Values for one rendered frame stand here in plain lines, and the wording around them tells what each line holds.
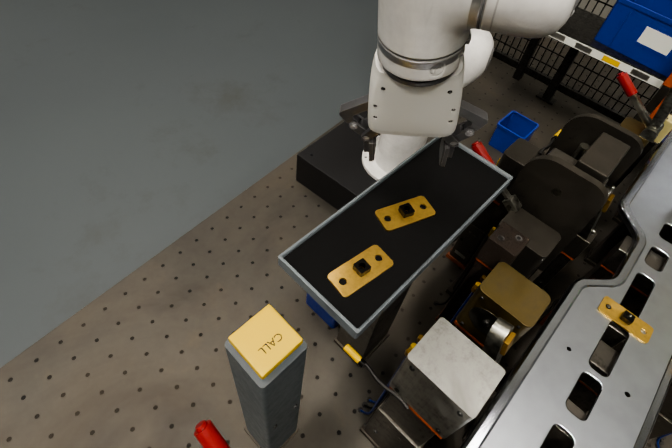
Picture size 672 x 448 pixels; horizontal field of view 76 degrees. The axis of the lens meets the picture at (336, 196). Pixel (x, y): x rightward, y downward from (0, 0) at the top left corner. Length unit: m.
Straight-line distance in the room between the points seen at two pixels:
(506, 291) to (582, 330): 0.18
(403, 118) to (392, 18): 0.13
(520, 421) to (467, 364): 0.16
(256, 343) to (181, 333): 0.54
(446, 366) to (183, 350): 0.61
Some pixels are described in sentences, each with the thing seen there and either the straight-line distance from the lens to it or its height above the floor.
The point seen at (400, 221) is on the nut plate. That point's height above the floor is 1.16.
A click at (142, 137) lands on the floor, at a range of 2.51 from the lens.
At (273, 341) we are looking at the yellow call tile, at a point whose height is 1.16.
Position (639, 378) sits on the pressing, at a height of 1.00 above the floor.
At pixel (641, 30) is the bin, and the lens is 1.52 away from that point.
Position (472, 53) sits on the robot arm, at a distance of 0.94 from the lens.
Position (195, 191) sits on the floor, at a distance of 2.18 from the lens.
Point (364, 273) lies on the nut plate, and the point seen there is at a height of 1.17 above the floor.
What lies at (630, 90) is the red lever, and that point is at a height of 1.12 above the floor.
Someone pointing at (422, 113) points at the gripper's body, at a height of 1.35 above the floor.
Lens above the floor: 1.63
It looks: 50 degrees down
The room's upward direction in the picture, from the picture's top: 9 degrees clockwise
